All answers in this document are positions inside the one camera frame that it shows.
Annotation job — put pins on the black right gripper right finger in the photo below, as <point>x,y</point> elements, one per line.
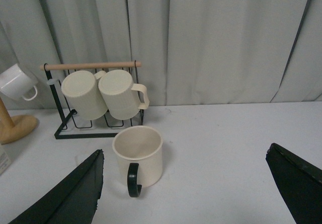
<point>299,183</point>

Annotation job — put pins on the cream ribbed mug left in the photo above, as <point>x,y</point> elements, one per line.
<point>81,90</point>

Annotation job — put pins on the wooden mug tree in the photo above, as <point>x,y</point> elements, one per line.
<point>16,127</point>

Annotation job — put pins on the cream mug with black handle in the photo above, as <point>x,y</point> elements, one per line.
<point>139,153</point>

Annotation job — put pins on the cream ribbed mug right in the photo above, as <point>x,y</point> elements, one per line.
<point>123,97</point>

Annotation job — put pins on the grey curtain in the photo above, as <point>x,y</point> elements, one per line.
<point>193,52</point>

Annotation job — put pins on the blue white milk carton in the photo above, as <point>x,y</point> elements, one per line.
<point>5,160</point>

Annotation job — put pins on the white ceramic mug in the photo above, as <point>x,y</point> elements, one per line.
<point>17,82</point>

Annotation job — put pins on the black wire mug rack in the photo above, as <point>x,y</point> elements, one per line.
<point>72,125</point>

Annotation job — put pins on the cream ribbed mug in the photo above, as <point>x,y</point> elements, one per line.
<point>81,90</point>
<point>123,97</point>

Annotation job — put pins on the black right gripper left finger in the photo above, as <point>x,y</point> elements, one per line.
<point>72,200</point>

